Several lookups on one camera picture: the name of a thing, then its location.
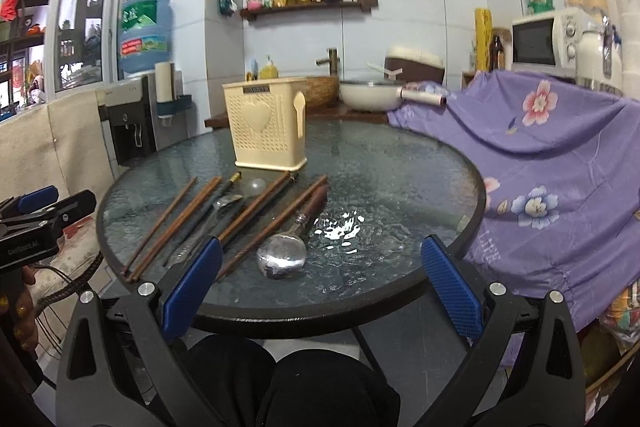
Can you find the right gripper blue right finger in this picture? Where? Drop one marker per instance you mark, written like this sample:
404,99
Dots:
454,292

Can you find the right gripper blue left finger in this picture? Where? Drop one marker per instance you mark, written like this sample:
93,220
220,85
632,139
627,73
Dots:
184,288

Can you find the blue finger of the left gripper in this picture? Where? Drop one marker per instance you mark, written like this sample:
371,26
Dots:
31,202
68,210

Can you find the brown wooden chopstick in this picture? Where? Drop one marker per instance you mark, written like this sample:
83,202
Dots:
184,216
158,223
273,226
250,211

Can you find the wooden-handled steel ladle spoon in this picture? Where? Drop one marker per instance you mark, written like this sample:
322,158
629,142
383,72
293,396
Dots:
285,253

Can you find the clear plastic spoon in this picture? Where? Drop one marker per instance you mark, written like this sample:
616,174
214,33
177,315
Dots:
252,188

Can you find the black gold-tipped chopstick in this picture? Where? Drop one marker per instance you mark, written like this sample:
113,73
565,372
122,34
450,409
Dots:
226,189

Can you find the left hand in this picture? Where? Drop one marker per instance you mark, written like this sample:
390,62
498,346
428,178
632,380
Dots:
21,309

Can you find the beige cloth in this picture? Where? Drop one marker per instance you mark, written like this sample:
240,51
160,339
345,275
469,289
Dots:
59,143

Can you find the water dispenser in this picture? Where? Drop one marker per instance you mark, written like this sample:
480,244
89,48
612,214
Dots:
140,125

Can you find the round glass table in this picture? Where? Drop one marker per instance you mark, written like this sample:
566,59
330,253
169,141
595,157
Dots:
388,189

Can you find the purple floral cloth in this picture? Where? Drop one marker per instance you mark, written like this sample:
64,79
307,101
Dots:
560,165

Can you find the blue water bottle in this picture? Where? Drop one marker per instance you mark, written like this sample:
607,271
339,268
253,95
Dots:
145,35

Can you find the cream plastic utensil holder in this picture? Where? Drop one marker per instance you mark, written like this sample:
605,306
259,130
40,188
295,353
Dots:
267,120

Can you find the white frying pan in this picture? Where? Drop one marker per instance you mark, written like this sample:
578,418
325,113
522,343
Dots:
381,97

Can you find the yellow soap bottle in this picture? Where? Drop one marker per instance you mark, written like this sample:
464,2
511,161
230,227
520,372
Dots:
269,71

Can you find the dark glass bottle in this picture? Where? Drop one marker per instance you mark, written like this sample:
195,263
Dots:
497,57

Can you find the woven basket sink bowl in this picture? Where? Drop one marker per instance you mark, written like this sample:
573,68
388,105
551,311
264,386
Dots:
321,91

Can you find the white microwave oven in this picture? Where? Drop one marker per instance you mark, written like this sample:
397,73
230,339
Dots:
547,42

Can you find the brass faucet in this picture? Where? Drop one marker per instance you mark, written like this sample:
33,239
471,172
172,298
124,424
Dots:
332,60

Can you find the yellow roll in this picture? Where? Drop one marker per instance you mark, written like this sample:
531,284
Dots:
483,37

